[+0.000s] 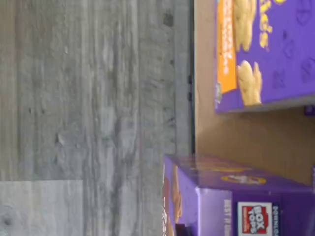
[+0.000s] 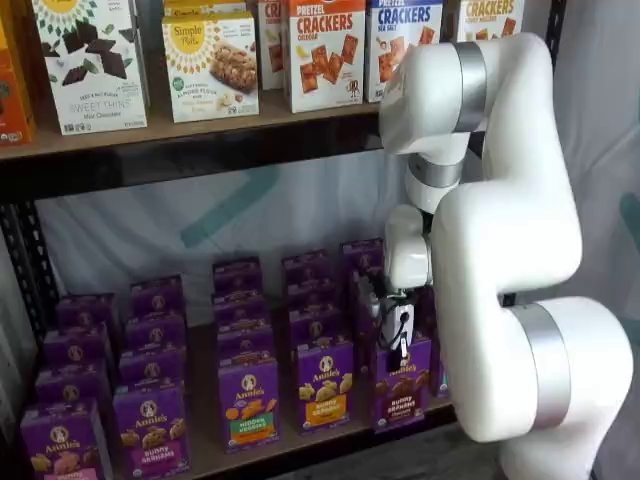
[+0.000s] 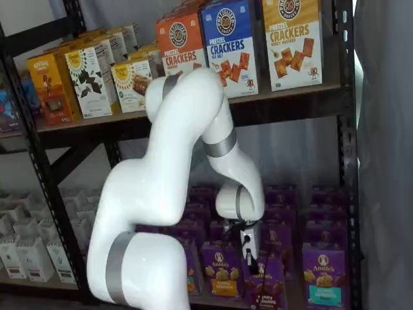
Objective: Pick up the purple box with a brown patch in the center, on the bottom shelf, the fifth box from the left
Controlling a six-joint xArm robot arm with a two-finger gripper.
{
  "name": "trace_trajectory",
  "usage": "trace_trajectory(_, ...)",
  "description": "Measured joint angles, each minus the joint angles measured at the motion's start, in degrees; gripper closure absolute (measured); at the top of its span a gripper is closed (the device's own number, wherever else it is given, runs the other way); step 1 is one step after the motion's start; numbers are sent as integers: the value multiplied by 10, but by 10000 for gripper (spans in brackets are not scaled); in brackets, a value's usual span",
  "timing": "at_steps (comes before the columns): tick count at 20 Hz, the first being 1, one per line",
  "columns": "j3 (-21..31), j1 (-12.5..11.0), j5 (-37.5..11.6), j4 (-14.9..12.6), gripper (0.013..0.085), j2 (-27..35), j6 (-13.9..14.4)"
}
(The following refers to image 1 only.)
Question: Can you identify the purple Annie's box brown patch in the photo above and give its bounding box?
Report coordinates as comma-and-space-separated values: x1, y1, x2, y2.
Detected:
162, 153, 315, 236

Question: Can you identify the brown wooden shelf board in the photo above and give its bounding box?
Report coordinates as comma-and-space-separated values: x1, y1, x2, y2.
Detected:
194, 0, 315, 187

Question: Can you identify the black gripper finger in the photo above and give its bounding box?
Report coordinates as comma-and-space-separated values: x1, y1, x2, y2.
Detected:
175, 223, 195, 236

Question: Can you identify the black metal shelf rack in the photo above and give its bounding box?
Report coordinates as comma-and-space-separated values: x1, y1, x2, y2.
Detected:
187, 0, 196, 155

